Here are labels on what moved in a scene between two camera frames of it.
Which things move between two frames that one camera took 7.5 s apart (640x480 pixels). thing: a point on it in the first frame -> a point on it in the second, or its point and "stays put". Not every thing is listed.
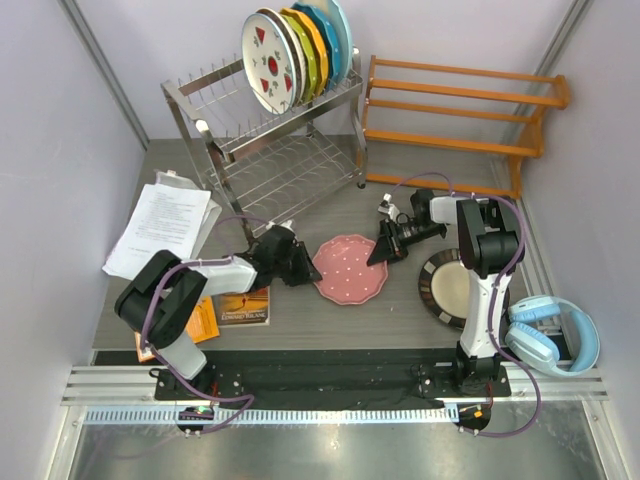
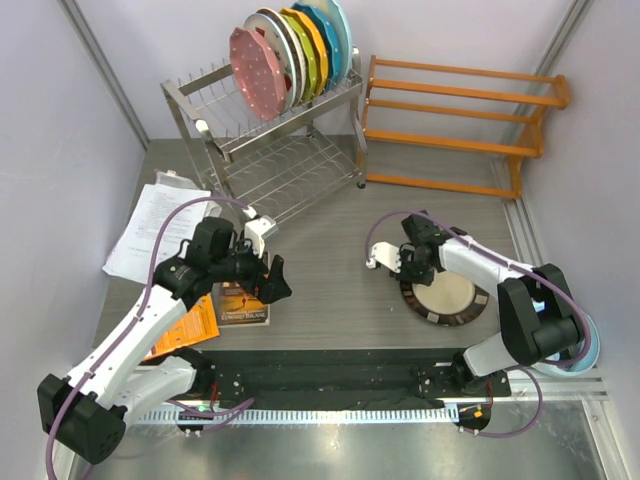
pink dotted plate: (346, 278) -> (256, 74)
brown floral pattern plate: (297, 51) stays put
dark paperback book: (248, 308) stays put
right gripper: (388, 245) -> (426, 279)
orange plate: (320, 50) stays put
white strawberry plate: (270, 63) stays put
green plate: (311, 79) stays put
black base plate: (337, 378) stays put
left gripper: (307, 273) -> (272, 287)
